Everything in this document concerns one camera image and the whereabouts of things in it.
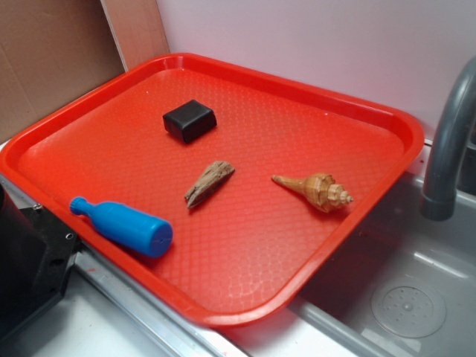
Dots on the red plastic tray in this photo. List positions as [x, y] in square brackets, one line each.
[248, 249]

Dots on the brown wood piece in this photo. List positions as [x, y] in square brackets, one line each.
[213, 177]

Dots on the black rectangular block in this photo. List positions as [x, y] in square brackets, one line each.
[189, 121]

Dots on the tan spiral seashell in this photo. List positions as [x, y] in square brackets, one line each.
[320, 190]

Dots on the blue plastic toy bottle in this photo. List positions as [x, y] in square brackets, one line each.
[127, 226]

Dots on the grey plastic toy sink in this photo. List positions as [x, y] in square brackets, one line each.
[400, 286]

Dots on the grey toy faucet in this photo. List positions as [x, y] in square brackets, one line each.
[451, 163]

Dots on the brown cardboard panel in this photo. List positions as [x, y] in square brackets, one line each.
[53, 52]

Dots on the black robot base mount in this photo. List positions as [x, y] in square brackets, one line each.
[37, 253]

